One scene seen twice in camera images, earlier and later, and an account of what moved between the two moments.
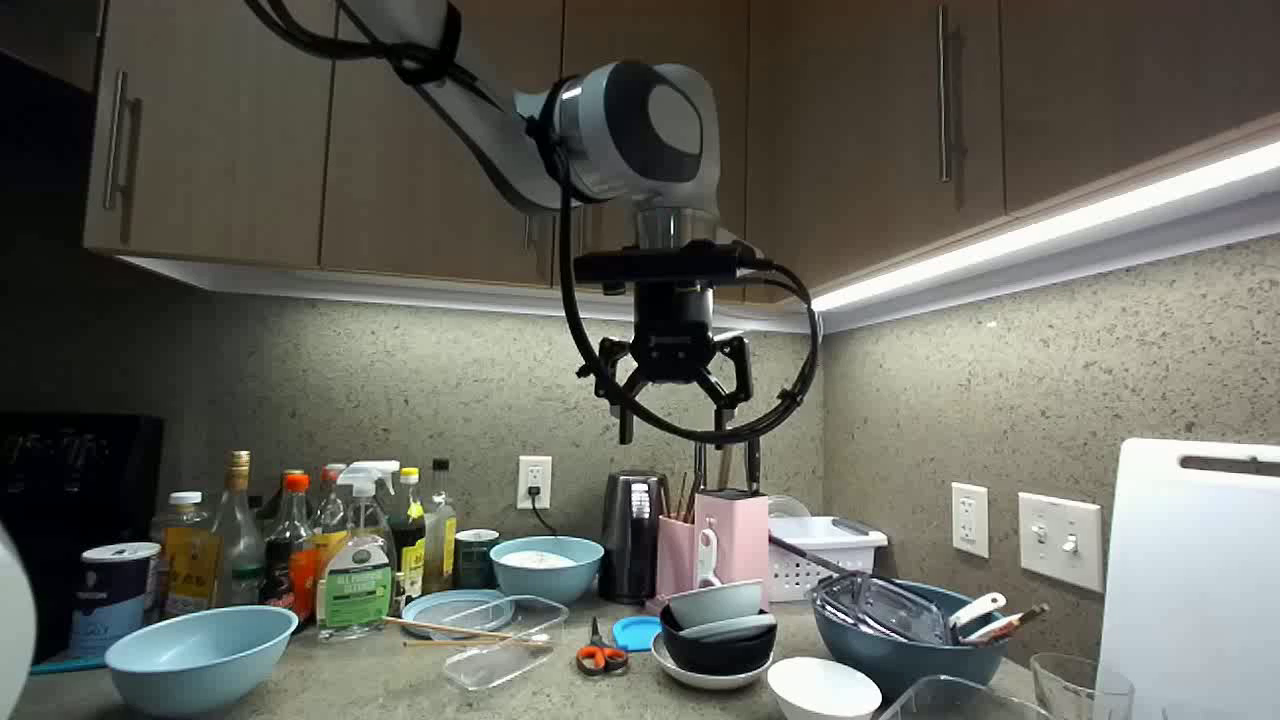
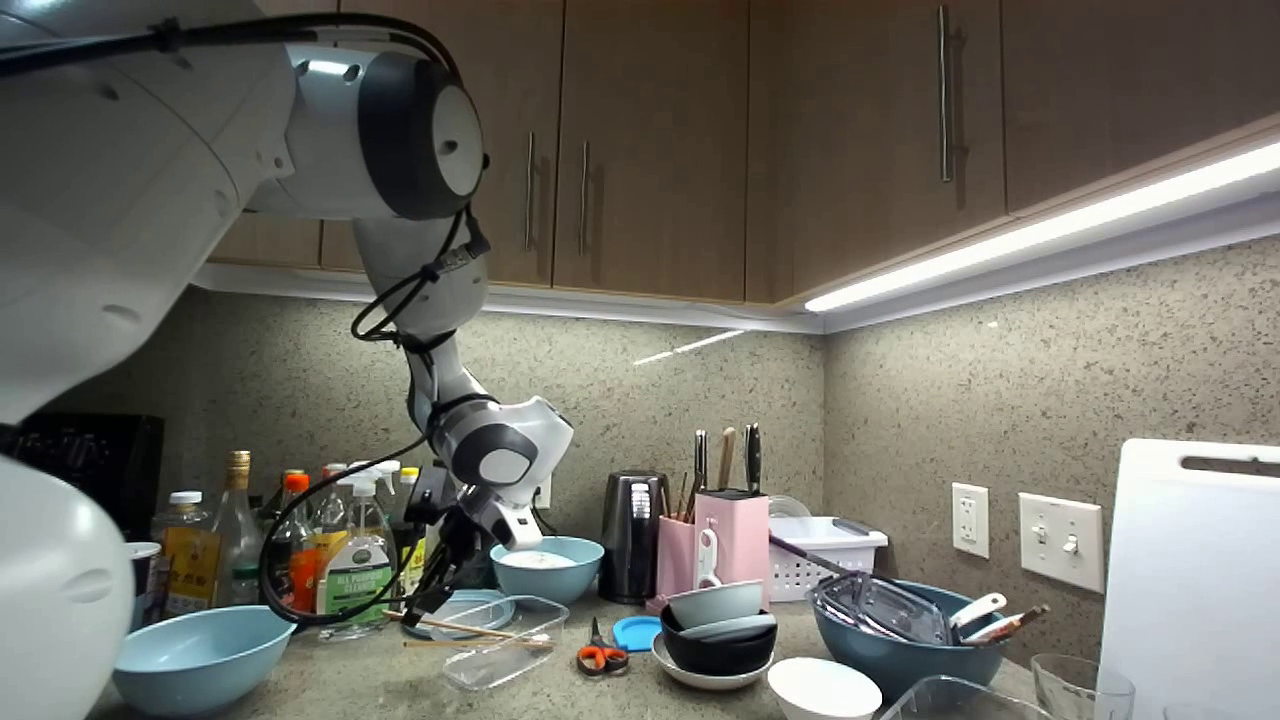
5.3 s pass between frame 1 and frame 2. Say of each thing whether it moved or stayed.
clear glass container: stayed
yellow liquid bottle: stayed
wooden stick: moved
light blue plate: stayed
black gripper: moved
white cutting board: stayed
